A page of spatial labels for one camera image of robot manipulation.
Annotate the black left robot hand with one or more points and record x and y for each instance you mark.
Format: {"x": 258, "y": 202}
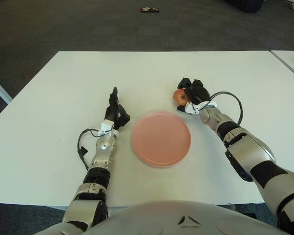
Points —
{"x": 115, "y": 112}

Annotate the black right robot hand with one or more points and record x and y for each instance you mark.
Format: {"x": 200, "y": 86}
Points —
{"x": 198, "y": 94}

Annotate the red yellow apple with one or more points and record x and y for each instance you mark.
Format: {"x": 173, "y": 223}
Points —
{"x": 179, "y": 96}

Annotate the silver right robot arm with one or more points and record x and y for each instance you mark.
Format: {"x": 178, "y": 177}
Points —
{"x": 254, "y": 151}

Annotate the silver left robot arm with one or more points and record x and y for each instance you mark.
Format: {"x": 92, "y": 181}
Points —
{"x": 105, "y": 144}

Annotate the round pink plate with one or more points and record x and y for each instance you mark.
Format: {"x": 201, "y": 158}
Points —
{"x": 161, "y": 139}

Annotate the white neighbouring table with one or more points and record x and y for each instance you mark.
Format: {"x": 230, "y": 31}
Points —
{"x": 289, "y": 61}
{"x": 0, "y": 91}

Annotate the small dark floor object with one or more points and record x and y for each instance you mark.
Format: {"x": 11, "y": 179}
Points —
{"x": 149, "y": 9}

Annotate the black box on floor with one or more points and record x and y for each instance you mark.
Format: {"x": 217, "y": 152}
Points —
{"x": 247, "y": 5}

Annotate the grey robot torso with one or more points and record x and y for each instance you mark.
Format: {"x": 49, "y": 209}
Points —
{"x": 149, "y": 220}

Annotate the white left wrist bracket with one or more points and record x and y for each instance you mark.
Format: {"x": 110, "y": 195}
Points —
{"x": 107, "y": 126}

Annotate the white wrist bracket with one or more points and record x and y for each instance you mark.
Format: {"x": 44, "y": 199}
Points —
{"x": 107, "y": 126}
{"x": 192, "y": 109}

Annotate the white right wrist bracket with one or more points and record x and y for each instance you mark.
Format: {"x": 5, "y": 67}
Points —
{"x": 192, "y": 109}

